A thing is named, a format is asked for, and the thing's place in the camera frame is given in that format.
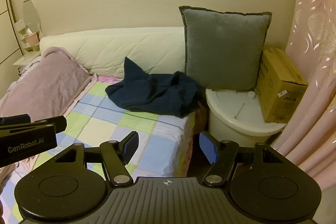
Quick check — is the purple pillow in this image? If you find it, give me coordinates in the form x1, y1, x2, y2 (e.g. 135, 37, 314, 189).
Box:
0, 47, 93, 122

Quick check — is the pink tissue box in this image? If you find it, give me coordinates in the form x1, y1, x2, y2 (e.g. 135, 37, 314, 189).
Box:
28, 32, 40, 45

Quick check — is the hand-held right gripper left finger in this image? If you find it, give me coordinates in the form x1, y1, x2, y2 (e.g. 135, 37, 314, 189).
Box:
54, 131, 139, 188

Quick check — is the white round side table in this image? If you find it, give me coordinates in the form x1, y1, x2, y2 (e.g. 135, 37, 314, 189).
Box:
205, 88, 288, 147

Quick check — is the navy blue sweater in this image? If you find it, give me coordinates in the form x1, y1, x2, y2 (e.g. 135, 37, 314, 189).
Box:
105, 56, 204, 118

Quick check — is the grey square cushion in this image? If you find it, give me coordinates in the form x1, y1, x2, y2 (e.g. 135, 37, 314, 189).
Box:
178, 6, 273, 90

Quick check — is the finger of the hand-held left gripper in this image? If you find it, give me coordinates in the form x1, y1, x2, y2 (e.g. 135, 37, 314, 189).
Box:
0, 114, 31, 127
31, 116, 67, 133

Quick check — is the cardboard box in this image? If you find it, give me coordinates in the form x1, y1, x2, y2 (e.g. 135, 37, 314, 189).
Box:
255, 48, 309, 123

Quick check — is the thin white stick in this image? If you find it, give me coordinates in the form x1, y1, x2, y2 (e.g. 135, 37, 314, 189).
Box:
234, 103, 246, 119

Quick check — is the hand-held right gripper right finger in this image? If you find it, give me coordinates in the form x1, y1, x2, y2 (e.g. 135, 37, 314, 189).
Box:
199, 131, 285, 186

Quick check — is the pink patterned curtain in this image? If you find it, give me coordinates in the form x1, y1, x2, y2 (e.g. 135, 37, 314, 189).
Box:
272, 0, 336, 191

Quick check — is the bed with checkered sheet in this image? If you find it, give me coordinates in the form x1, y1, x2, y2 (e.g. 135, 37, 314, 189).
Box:
0, 75, 208, 224

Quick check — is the oval mirror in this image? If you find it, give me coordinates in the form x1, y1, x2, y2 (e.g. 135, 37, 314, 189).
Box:
22, 0, 40, 33

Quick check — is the cream padded headboard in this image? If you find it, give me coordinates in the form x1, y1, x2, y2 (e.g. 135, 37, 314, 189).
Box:
39, 27, 188, 81

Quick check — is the white shelf organizer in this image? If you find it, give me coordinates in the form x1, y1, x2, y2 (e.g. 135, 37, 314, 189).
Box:
14, 19, 40, 52

